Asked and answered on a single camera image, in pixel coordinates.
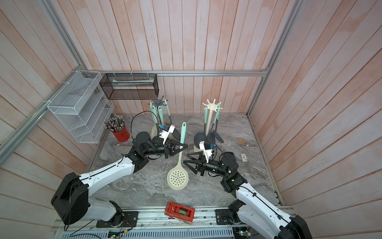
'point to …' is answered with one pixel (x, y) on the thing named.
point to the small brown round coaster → (241, 140)
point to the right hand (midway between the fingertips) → (186, 159)
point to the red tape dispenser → (183, 213)
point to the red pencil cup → (116, 124)
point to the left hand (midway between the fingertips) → (186, 149)
